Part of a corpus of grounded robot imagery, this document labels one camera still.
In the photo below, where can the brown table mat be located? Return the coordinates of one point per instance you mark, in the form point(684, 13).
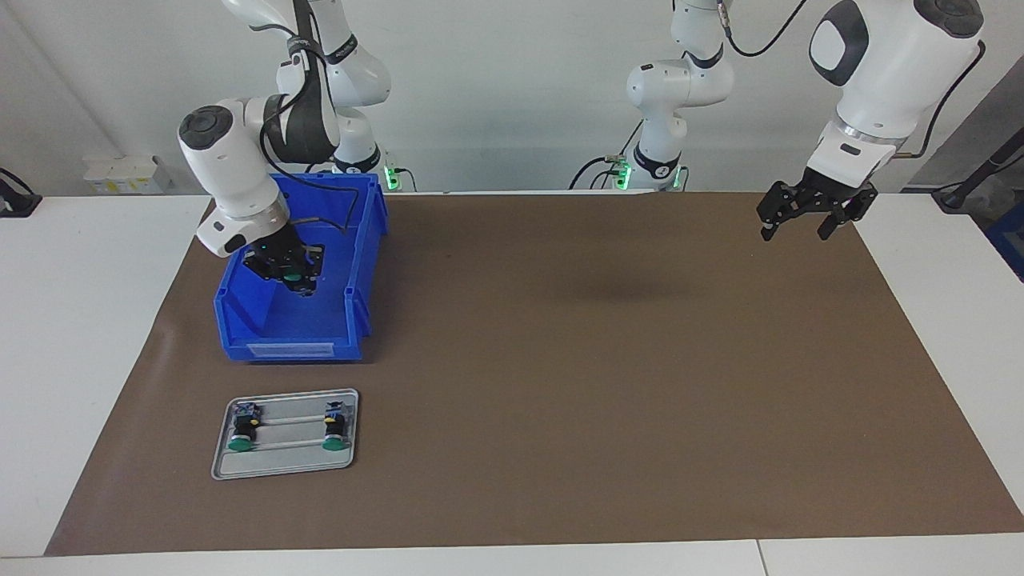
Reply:
point(600, 400)

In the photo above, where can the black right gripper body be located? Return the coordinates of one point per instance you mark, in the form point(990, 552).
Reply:
point(280, 254)

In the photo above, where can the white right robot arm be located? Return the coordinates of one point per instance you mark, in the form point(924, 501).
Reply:
point(232, 168)

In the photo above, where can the black clamp mount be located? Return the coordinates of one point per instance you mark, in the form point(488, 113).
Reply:
point(16, 204)

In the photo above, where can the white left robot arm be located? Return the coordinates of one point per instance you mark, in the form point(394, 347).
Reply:
point(888, 72)

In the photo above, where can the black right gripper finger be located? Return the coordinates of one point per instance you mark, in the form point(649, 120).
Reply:
point(315, 260)
point(270, 274)

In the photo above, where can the blue plastic storage bin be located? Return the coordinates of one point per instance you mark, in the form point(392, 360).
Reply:
point(320, 320)

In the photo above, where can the black stand pole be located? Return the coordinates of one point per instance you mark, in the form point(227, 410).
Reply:
point(972, 180)

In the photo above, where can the blue crate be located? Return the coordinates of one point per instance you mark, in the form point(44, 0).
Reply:
point(1010, 240)

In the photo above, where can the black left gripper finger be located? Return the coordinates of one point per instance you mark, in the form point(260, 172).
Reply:
point(780, 204)
point(856, 210)

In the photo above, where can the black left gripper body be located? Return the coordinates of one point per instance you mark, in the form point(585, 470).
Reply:
point(828, 192)

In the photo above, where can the grey metal tray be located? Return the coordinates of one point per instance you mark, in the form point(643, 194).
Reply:
point(280, 464)

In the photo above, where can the green push button switch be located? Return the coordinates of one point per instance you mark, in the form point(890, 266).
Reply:
point(242, 442)
point(294, 278)
point(334, 443)

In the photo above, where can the green lit base connector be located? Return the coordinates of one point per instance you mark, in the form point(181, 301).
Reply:
point(622, 174)
point(391, 174)

